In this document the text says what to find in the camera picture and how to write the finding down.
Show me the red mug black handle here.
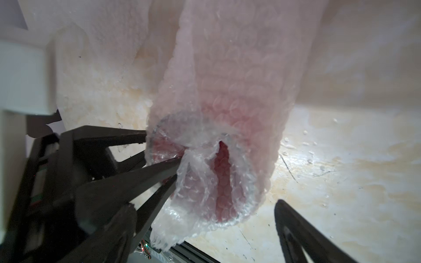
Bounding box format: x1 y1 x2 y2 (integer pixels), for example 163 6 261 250
146 109 267 227

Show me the clear bubble wrap sheet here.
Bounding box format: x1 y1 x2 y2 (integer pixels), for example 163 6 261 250
52 1 327 251

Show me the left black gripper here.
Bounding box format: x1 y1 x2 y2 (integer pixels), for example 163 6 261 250
1 126 182 263

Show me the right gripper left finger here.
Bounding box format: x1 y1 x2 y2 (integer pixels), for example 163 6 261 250
58 203 138 263

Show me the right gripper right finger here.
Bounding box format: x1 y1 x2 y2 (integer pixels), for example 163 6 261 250
274 199 357 263

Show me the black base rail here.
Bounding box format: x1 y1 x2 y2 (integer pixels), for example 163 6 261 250
126 229 221 263

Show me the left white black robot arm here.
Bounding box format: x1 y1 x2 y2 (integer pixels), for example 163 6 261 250
1 38 181 263

